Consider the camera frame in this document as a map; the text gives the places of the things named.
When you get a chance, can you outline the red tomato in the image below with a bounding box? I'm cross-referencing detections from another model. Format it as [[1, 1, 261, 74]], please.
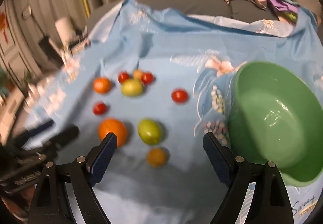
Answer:
[[140, 72, 155, 85], [92, 102, 108, 116], [171, 89, 188, 104], [118, 71, 130, 84]]

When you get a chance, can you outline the large orange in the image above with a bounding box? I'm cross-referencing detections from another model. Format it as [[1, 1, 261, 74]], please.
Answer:
[[98, 118, 128, 148]]

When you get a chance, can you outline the small orange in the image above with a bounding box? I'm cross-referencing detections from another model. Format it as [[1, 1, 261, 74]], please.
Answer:
[[92, 77, 112, 94]]

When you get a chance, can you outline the small yellow-orange fruit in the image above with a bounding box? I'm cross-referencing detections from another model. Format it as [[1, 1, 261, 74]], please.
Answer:
[[146, 148, 168, 168], [132, 69, 144, 80]]

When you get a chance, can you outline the green lemon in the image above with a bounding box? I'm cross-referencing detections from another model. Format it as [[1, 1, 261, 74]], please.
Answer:
[[137, 119, 163, 145]]

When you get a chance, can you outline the yellow-green lemon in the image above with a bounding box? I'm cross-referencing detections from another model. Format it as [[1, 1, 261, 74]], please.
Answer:
[[121, 79, 144, 97]]

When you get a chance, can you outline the green plastic bowl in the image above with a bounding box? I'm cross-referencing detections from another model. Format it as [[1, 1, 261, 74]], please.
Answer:
[[228, 61, 322, 187]]

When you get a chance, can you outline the white paper roll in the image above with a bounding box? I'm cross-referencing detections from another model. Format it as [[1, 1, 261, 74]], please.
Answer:
[[55, 17, 76, 45]]

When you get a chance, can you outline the light blue floral cloth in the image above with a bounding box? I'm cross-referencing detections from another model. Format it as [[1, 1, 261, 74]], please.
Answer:
[[26, 0, 322, 223]]

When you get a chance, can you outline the grey sofa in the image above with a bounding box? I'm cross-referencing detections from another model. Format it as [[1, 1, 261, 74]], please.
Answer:
[[86, 0, 281, 35]]

